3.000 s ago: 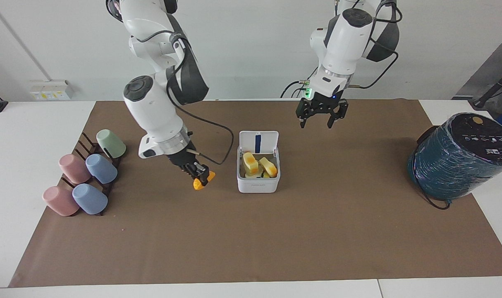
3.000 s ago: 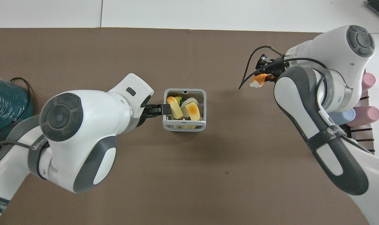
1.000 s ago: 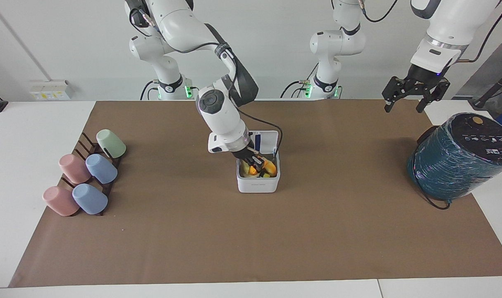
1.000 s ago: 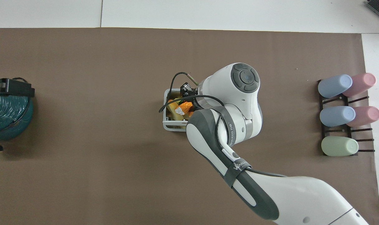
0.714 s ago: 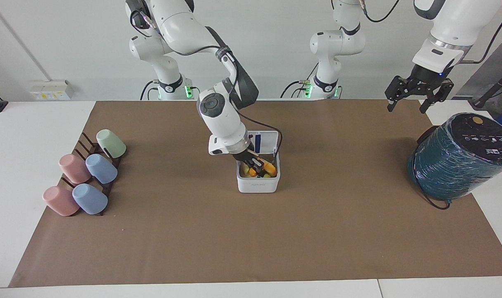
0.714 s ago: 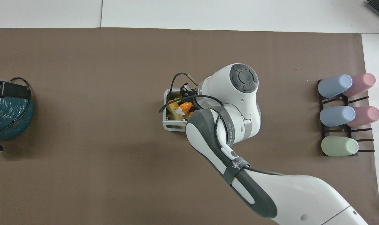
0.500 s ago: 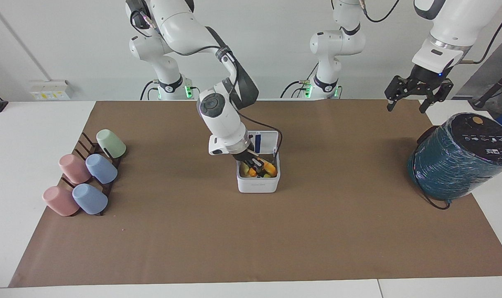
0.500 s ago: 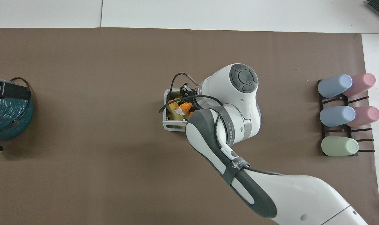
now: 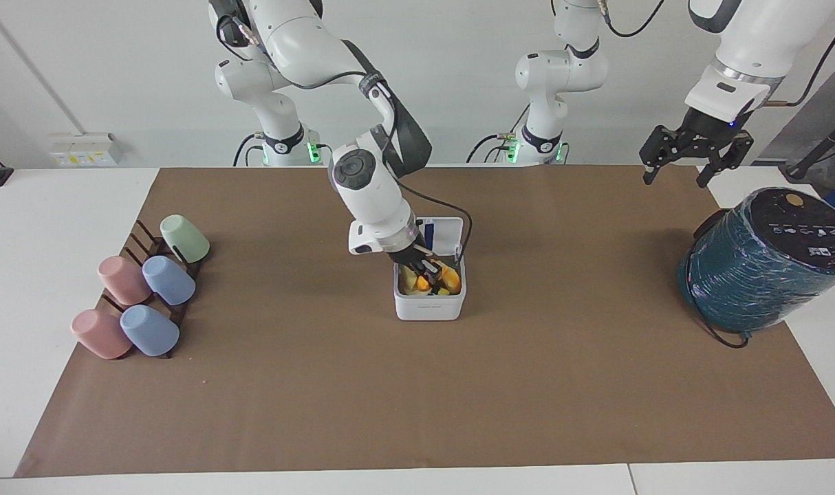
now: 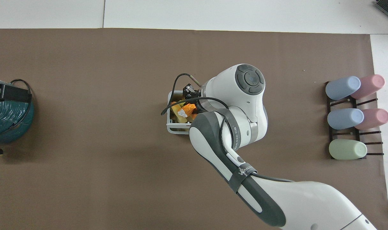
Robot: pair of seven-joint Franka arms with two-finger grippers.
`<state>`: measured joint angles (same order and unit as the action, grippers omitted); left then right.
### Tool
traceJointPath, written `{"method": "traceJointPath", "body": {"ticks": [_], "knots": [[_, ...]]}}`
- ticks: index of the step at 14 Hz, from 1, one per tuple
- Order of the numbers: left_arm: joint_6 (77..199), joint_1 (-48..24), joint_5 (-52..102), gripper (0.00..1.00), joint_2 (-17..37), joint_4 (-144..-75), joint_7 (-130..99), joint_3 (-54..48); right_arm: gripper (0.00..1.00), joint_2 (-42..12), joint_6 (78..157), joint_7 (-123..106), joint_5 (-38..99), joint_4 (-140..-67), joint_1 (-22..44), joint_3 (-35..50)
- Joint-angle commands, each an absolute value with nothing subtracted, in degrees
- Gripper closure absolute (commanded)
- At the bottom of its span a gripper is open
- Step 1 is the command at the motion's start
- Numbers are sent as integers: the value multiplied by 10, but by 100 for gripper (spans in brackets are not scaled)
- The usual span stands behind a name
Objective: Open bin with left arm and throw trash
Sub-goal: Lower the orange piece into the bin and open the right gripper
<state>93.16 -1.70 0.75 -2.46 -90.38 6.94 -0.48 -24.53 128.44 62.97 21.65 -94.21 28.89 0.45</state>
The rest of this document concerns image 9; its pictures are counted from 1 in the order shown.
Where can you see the white wall socket box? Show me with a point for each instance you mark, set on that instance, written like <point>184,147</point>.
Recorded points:
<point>84,150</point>

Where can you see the orange trash piece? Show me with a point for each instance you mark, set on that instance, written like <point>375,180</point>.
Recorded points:
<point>450,278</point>
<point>423,282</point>

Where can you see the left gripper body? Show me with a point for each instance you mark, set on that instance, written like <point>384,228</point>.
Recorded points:
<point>708,126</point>

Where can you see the dark brown cup rack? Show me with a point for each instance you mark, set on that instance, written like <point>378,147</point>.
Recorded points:
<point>142,240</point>

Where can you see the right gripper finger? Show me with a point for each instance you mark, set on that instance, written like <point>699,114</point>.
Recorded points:
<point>434,279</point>
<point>431,263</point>

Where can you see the blue cup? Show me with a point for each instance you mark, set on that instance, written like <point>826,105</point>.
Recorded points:
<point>170,280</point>
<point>149,331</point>

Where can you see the yellow trash piece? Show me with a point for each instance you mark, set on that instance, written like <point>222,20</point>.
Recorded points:
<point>407,278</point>

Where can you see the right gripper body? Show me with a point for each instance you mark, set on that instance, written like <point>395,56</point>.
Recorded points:
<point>405,256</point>

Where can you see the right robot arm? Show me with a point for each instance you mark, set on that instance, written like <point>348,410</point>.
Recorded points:
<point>362,192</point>

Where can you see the pink cup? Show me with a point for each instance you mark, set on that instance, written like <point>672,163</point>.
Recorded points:
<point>100,334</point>
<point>123,280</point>

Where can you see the small white open box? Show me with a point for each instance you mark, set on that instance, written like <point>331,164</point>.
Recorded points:
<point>430,306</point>

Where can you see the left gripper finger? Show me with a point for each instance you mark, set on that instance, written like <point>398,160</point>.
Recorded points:
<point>662,152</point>
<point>728,157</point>

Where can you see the dark teal bin black lid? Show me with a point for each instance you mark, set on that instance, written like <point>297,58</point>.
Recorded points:
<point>754,275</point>

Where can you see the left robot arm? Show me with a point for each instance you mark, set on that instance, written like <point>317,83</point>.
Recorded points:
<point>558,72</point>

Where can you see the green cup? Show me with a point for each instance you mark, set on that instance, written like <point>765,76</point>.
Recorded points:
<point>186,239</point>

